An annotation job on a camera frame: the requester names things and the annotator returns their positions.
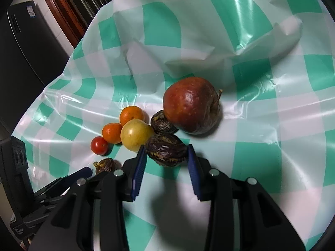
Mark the yellow round fruit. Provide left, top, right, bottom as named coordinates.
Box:
left=120, top=119, right=155, bottom=152

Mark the orange mandarin top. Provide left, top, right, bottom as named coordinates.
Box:
left=119, top=106, right=145, bottom=126

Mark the brown wooden door frame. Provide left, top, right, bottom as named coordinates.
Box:
left=45, top=0, right=86, bottom=48

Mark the green white checkered tablecloth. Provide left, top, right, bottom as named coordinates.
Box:
left=11, top=0, right=335, bottom=251

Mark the small orange mandarin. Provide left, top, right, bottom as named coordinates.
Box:
left=102, top=123, right=122, bottom=145

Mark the small dark water chestnut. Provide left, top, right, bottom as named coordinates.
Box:
left=93, top=158, right=117, bottom=174

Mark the small red tomato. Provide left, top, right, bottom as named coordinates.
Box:
left=90, top=137, right=109, bottom=156

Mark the large red apple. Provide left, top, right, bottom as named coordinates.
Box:
left=163, top=77, right=223, bottom=135

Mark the black refrigerator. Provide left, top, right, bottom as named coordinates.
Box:
left=1, top=1, right=69, bottom=133

